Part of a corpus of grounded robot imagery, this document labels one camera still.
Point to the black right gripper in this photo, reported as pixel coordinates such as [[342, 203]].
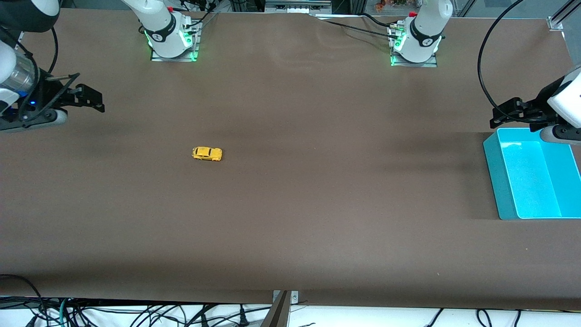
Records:
[[46, 93]]

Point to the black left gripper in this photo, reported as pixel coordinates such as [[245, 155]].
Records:
[[538, 108]]

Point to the yellow beetle toy car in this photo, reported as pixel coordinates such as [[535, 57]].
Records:
[[207, 154]]

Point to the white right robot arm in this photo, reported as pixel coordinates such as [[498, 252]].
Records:
[[159, 27]]

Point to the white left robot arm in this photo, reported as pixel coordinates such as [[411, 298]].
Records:
[[426, 27]]

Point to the turquoise plastic bin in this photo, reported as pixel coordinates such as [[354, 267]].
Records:
[[526, 181]]

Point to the silver aluminium profile corner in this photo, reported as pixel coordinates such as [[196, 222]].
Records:
[[556, 22]]

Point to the grey electronics box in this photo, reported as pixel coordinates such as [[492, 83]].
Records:
[[295, 5]]

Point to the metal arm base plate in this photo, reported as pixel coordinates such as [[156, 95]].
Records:
[[431, 62], [196, 43]]

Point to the small metal table bracket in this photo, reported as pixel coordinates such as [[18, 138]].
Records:
[[295, 297]]

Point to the grey camera stand bar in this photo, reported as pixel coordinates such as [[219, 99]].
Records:
[[277, 315]]

